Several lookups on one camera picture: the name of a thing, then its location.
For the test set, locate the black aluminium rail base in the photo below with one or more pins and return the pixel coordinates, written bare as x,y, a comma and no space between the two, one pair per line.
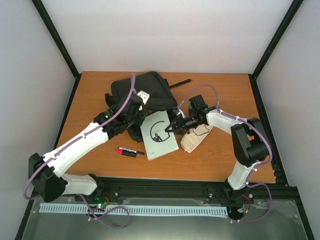
117,189

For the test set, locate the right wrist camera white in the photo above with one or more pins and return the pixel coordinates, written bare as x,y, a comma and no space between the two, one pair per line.
179,114

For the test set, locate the blue cap pen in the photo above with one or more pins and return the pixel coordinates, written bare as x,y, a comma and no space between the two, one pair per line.
131,150

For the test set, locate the left black frame post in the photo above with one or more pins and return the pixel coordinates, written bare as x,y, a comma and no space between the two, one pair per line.
50,26

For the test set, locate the pink cap black highlighter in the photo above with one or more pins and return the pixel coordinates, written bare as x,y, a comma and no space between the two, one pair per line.
126,153

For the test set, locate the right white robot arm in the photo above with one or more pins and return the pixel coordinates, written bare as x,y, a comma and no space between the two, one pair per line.
251,146

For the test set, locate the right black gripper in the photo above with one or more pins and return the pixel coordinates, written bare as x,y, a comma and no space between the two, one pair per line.
180,124

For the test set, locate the right black frame post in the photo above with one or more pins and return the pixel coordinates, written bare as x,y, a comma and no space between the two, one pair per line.
281,29

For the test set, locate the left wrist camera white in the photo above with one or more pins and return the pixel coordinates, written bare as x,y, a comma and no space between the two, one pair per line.
144,96

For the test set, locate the light blue cable duct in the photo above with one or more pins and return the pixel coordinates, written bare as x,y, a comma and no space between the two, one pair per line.
136,210

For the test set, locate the black frame post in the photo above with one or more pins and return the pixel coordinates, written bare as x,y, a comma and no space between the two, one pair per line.
281,29
50,26

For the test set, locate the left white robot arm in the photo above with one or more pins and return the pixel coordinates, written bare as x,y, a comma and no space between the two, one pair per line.
47,173

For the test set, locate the beige fabric pencil case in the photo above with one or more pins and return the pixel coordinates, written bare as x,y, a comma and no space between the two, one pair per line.
190,141

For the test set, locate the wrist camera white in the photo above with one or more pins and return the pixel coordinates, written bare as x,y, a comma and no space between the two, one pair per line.
179,114
144,96

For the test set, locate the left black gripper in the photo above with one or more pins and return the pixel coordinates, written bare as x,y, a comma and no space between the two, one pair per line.
139,122

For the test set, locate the grey booklet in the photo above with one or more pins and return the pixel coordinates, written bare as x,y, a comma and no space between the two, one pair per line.
157,141

